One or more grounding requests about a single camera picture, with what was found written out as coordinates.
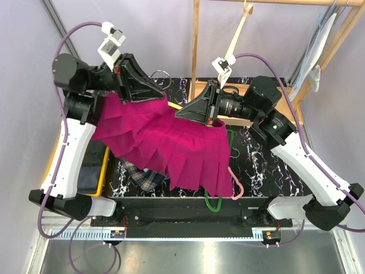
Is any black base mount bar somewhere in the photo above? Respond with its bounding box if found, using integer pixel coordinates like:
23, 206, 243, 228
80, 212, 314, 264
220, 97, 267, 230
91, 197, 293, 241

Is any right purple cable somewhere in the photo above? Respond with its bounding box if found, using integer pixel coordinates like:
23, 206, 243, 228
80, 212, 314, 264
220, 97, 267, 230
235, 53, 365, 246

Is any purple cable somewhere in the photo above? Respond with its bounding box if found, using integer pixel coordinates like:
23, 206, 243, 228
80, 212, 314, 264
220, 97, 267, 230
235, 53, 365, 246
36, 21, 123, 274

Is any cream wooden hanger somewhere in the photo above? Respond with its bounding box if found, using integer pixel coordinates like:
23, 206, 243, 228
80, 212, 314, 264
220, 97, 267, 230
225, 1, 253, 65

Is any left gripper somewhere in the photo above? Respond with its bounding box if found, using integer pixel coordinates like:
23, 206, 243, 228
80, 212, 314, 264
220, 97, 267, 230
87, 53, 168, 104

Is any magenta pleated skirt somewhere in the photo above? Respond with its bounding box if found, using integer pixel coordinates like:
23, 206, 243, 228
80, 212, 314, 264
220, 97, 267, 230
92, 93, 233, 197

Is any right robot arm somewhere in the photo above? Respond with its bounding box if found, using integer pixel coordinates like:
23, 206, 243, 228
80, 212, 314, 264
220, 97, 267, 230
176, 76, 364, 231

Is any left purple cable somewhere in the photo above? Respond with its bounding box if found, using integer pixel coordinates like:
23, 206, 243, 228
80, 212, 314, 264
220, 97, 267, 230
36, 21, 123, 274

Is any green plastic hanger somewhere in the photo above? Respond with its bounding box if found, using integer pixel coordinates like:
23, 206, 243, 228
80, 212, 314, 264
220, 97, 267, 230
204, 130, 237, 212

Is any wooden clothes rack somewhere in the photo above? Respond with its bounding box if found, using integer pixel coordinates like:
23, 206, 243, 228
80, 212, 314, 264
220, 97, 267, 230
192, 0, 365, 126

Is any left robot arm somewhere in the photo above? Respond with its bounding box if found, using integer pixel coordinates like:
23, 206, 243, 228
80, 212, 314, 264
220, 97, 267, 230
29, 53, 164, 226

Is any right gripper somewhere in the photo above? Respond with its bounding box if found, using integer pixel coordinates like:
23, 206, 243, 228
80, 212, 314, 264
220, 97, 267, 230
172, 80, 257, 125

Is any plaid navy skirt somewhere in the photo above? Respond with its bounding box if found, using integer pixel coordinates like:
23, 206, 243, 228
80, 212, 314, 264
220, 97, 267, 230
119, 158, 169, 192

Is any pink plastic hanger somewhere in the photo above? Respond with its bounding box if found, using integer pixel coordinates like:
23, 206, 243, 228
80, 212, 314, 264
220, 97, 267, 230
226, 167, 245, 200

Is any neon yellow hanger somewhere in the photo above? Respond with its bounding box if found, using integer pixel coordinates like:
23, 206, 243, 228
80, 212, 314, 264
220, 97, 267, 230
168, 102, 183, 110

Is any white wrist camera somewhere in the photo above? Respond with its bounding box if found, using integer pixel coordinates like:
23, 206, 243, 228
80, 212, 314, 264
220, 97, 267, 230
212, 54, 236, 89
98, 21, 125, 71

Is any white garment on hanger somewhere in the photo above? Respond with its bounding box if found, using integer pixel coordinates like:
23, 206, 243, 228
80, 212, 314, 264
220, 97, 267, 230
289, 13, 337, 102

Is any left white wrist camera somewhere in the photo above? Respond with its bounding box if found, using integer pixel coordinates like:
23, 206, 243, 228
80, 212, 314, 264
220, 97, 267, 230
98, 21, 125, 71

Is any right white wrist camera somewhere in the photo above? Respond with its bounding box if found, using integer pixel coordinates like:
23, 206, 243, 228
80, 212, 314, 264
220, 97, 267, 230
212, 54, 236, 89

